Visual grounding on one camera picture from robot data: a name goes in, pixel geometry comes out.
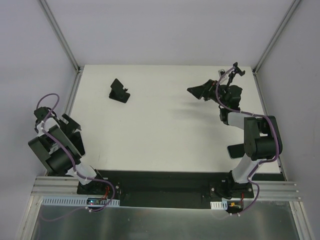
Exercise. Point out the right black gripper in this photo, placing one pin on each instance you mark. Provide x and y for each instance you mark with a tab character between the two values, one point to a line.
206	90

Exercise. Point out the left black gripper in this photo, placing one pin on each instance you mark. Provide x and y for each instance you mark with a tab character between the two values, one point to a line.
71	125

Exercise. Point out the black smartphone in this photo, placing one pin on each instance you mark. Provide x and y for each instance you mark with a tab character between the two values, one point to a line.
236	151
76	140

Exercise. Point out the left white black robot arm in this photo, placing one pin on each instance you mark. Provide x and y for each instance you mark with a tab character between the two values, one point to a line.
59	147

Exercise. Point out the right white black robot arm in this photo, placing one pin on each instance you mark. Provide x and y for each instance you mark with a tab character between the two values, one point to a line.
261	137

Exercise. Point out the black round-base clamp phone stand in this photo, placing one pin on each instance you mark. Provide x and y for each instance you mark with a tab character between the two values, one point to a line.
235	71

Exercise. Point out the black folding phone stand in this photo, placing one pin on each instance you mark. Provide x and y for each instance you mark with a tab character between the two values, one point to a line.
118	92

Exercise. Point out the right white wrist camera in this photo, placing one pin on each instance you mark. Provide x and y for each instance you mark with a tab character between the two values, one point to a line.
221	72

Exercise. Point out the left white slotted cable duct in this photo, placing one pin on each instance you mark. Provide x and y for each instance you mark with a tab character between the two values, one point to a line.
68	201

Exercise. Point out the white slotted cable duct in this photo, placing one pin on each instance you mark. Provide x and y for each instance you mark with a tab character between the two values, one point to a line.
219	205
68	201

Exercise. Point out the left aluminium frame post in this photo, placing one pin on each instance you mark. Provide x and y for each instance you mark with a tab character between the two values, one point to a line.
59	34

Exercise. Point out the aluminium frame post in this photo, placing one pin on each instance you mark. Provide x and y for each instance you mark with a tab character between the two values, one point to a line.
59	34
293	7

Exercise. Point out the right white slotted cable duct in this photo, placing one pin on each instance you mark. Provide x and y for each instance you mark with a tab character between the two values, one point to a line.
219	205

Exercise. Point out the right aluminium frame post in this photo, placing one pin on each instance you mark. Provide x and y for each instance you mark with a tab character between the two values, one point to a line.
293	7

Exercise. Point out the front aluminium rail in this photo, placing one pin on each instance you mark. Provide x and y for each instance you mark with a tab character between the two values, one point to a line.
286	191

